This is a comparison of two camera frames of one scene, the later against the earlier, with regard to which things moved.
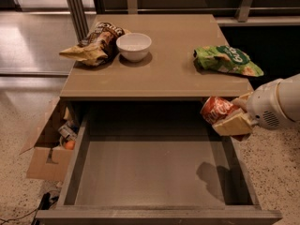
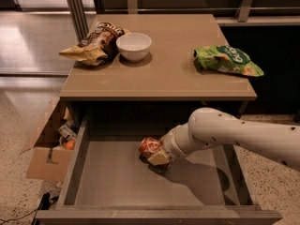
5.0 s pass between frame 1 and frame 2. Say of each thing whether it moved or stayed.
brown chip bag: stayed
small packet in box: stayed
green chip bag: stayed
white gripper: moved
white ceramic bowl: stayed
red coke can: moved
